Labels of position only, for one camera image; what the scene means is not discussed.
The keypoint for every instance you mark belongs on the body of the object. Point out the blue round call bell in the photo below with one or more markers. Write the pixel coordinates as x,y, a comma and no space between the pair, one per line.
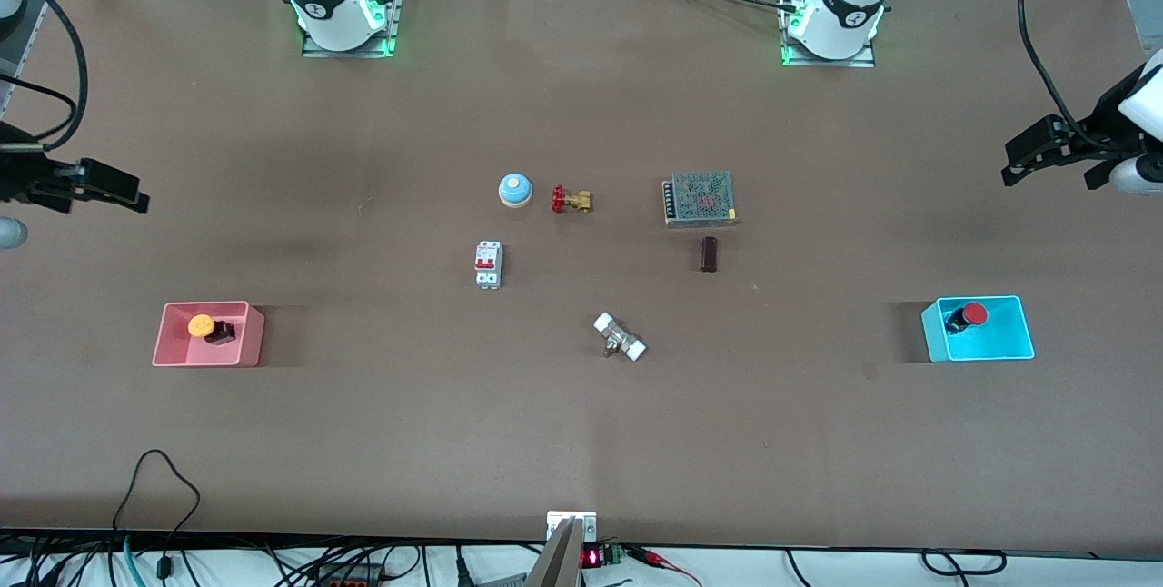
515,189

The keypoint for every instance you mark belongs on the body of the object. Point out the yellow push button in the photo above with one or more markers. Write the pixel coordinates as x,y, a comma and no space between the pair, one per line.
201,325

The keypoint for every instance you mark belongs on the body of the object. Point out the pink plastic box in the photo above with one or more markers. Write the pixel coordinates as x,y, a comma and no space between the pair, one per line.
182,351

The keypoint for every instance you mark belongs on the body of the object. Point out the metal fitting white end caps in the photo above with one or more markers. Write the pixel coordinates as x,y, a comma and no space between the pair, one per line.
620,337

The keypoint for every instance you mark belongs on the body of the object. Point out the blue plastic box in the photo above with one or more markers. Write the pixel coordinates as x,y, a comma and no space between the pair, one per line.
990,342

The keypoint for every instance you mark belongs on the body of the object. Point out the white metal bracket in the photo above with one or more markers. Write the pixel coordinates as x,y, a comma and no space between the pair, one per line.
586,523

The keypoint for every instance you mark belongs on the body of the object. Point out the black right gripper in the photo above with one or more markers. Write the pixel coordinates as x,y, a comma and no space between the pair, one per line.
20,176

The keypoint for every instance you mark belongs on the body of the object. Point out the white circuit breaker red switch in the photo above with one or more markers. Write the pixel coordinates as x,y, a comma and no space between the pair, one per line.
488,264

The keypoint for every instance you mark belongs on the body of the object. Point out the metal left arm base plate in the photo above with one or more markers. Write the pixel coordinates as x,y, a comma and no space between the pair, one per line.
827,63

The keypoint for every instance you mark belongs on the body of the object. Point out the red push button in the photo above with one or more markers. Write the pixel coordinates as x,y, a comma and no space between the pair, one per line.
975,313

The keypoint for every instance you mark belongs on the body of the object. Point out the grey metal stand bar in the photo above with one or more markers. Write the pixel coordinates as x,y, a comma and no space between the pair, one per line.
556,560

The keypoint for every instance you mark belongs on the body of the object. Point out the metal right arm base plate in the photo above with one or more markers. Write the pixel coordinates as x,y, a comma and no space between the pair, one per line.
392,14

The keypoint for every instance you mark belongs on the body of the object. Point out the metal mesh power supply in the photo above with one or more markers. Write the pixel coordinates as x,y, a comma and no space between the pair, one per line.
701,198

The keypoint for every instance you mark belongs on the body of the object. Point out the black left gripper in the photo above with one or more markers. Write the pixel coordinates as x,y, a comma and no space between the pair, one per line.
1102,134

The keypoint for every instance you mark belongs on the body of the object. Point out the red LED display module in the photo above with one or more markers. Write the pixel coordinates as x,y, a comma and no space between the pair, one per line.
600,556

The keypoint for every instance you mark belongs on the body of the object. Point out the dark brown cylinder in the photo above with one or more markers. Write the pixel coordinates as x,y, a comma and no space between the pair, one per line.
710,254

